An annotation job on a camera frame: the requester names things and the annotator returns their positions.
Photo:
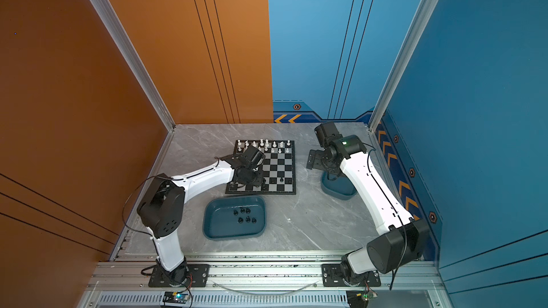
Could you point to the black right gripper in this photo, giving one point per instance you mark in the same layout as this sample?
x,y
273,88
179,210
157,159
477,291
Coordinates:
x,y
316,162

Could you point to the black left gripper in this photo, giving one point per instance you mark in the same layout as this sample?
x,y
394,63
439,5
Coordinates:
x,y
260,180

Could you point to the teal tray with white pieces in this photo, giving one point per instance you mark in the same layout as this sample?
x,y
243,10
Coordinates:
x,y
339,187

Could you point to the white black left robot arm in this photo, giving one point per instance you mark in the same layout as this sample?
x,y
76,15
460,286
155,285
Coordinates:
x,y
162,206

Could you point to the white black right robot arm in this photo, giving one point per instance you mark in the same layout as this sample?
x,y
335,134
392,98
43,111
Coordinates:
x,y
401,237

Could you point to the teal tray with black pieces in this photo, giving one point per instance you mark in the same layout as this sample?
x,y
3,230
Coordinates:
x,y
221,224

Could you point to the green circuit board left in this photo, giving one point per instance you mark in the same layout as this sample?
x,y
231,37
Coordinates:
x,y
177,299

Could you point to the circuit board right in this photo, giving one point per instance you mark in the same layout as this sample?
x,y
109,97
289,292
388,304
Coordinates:
x,y
360,299

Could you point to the black white chessboard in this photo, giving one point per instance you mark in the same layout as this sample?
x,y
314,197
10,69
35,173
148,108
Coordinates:
x,y
278,166

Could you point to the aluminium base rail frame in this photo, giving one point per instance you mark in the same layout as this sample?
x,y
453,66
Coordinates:
x,y
261,279

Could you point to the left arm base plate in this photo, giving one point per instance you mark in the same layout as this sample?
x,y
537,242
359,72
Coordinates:
x,y
190,276

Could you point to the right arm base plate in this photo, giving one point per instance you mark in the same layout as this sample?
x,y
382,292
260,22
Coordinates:
x,y
339,275

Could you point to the left aluminium corner post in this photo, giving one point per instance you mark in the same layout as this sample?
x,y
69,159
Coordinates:
x,y
118,34

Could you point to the aluminium corner post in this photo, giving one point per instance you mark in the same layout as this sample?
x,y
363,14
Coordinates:
x,y
118,34
416,29

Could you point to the right aluminium corner post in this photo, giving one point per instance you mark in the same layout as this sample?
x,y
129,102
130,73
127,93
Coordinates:
x,y
416,29

